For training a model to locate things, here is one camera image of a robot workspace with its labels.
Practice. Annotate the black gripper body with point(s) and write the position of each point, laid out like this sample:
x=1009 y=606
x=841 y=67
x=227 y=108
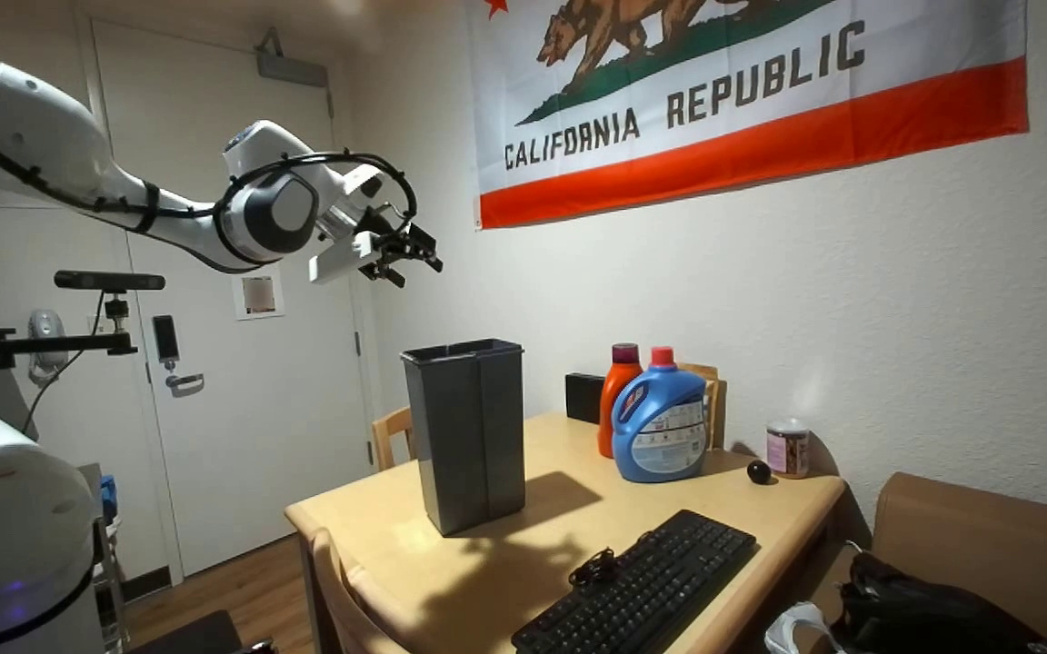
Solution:
x=371 y=223

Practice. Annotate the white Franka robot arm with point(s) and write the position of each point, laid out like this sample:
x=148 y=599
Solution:
x=15 y=134

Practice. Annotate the tall gray bin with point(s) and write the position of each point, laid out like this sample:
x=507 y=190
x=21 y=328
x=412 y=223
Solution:
x=472 y=439

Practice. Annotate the orange detergent bottle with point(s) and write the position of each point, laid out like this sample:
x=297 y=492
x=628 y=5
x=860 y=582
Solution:
x=617 y=404

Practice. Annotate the portrait photo on door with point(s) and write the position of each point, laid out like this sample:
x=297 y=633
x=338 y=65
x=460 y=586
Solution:
x=260 y=297

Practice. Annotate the wooden chair slatted back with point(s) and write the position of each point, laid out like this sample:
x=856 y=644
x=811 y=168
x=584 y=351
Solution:
x=386 y=439

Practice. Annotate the gray door closer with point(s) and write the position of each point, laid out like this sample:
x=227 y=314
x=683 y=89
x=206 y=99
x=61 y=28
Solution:
x=289 y=65

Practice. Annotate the white door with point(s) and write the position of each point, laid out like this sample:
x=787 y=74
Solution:
x=280 y=424

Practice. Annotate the black box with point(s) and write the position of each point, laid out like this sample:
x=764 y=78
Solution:
x=584 y=398

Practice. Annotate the blue detergent jug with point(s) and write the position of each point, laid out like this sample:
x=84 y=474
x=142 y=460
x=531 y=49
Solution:
x=663 y=424

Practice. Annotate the white round device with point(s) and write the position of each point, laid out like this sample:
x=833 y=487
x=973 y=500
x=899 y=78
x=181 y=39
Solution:
x=45 y=328

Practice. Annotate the California Republic flag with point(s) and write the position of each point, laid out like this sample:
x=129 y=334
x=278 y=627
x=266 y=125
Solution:
x=764 y=111

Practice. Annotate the black computer keyboard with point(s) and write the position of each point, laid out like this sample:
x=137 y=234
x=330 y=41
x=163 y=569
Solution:
x=646 y=582

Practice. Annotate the small dark round object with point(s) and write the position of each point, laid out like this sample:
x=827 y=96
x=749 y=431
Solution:
x=763 y=474

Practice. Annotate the small pink jar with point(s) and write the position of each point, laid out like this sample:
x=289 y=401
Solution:
x=787 y=452

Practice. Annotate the white plastic bag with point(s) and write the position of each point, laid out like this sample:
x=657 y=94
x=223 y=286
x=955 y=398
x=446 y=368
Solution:
x=796 y=632

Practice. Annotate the black bag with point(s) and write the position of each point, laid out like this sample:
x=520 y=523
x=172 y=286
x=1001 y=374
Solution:
x=935 y=612

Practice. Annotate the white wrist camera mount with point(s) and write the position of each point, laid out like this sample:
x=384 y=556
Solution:
x=337 y=260

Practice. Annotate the black camera on stand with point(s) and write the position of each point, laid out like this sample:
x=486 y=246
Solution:
x=111 y=283

